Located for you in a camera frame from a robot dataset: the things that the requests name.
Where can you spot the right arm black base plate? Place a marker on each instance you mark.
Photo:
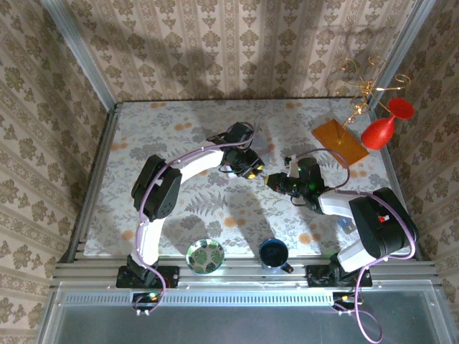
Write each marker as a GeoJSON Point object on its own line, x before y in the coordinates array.
{"type": "Point", "coordinates": [317, 277]}

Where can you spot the blue card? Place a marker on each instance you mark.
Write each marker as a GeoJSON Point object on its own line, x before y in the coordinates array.
{"type": "Point", "coordinates": [345, 224]}

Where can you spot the dark blue mug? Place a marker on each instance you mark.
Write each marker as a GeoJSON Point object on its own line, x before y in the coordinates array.
{"type": "Point", "coordinates": [273, 255]}

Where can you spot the aluminium frame post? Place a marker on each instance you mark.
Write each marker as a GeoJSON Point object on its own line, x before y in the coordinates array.
{"type": "Point", "coordinates": [77, 46]}
{"type": "Point", "coordinates": [403, 46]}

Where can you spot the aluminium side rail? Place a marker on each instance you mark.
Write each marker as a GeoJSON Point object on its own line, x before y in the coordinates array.
{"type": "Point", "coordinates": [102, 154]}
{"type": "Point", "coordinates": [392, 165]}

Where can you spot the floral table mat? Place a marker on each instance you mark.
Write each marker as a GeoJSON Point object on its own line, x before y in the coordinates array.
{"type": "Point", "coordinates": [222, 215]}

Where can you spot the green leaf pattern bowl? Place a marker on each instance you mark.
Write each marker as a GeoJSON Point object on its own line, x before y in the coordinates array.
{"type": "Point", "coordinates": [205, 256]}

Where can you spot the small electronics board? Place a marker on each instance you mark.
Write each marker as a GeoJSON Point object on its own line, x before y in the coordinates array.
{"type": "Point", "coordinates": [147, 299]}
{"type": "Point", "coordinates": [346, 299]}

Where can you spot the red wine glass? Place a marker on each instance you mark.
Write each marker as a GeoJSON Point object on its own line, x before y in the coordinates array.
{"type": "Point", "coordinates": [376, 134]}

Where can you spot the aluminium front rail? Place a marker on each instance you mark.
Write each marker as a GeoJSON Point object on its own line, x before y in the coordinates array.
{"type": "Point", "coordinates": [244, 270]}

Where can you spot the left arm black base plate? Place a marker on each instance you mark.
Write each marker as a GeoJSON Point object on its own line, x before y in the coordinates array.
{"type": "Point", "coordinates": [168, 277]}

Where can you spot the grey metal panel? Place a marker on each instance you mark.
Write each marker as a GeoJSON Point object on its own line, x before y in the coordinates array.
{"type": "Point", "coordinates": [233, 324]}

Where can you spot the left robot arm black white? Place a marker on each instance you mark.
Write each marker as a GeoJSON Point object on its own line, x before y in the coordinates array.
{"type": "Point", "coordinates": [157, 190]}

